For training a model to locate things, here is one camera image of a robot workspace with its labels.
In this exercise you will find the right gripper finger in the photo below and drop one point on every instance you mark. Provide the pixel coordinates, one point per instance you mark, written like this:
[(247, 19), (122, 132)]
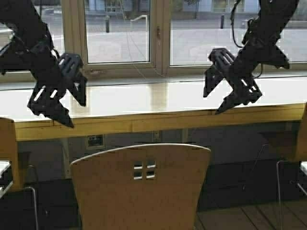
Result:
[(244, 91), (213, 76)]

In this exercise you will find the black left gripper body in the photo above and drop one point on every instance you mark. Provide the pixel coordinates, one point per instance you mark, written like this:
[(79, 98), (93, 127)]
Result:
[(49, 69)]

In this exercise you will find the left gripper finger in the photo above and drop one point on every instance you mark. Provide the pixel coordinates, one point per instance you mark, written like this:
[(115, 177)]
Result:
[(45, 100), (76, 85)]

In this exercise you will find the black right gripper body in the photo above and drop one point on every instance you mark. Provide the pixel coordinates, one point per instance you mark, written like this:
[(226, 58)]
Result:
[(240, 66)]

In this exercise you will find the light wooden chair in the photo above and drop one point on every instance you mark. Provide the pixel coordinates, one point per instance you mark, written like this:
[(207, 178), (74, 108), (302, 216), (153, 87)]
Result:
[(9, 152)]

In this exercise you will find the robot base corner, left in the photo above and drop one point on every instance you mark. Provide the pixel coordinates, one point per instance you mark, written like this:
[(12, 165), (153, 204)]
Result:
[(6, 177)]

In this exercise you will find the robot base corner, right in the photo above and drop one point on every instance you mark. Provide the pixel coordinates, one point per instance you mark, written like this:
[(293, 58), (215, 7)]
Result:
[(303, 174)]

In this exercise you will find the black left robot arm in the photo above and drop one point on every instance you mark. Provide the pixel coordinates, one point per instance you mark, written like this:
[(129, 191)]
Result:
[(28, 28)]

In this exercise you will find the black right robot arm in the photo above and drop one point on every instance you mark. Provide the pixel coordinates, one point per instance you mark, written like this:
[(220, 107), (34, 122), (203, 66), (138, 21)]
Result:
[(272, 18)]

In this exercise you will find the long wooden window counter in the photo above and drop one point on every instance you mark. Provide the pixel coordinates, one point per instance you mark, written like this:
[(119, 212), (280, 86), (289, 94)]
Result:
[(132, 108)]

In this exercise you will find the right wrist camera, black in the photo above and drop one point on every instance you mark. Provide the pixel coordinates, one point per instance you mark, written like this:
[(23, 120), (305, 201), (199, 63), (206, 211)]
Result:
[(274, 56)]

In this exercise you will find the wrist camera, black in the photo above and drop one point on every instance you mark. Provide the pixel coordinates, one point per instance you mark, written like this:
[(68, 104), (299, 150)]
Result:
[(12, 59), (274, 56)]

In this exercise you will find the left wrist camera, black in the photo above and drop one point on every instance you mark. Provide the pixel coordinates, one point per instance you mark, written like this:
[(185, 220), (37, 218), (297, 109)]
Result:
[(12, 59)]

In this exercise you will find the wall power outlet panel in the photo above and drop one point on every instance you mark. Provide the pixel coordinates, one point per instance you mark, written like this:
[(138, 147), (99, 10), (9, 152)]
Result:
[(95, 142)]

